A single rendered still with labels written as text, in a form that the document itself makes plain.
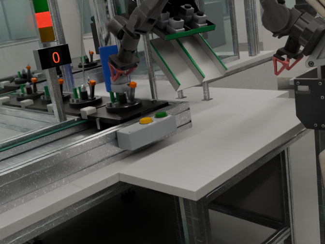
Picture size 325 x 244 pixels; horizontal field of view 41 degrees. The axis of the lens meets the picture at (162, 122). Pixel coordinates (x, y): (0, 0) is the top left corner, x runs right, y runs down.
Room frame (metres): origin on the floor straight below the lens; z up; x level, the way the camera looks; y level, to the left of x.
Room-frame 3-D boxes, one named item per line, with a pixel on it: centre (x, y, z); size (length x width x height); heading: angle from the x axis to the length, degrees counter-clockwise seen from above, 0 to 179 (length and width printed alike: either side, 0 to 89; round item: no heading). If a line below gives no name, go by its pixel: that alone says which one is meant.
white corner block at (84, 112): (1.60, 0.27, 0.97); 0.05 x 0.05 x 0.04; 42
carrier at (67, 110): (1.78, 0.31, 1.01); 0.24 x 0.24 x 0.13; 42
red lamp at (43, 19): (1.56, 0.36, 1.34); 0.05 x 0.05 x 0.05
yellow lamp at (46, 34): (1.56, 0.36, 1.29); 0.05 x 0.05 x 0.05
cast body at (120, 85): (1.60, 0.14, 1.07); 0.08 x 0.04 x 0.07; 43
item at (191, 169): (1.58, -0.13, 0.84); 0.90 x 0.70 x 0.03; 135
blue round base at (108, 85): (2.59, 0.23, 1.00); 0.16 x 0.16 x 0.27
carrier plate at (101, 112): (1.60, 0.14, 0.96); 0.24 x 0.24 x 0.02; 42
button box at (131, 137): (1.38, 0.05, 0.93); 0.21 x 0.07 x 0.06; 132
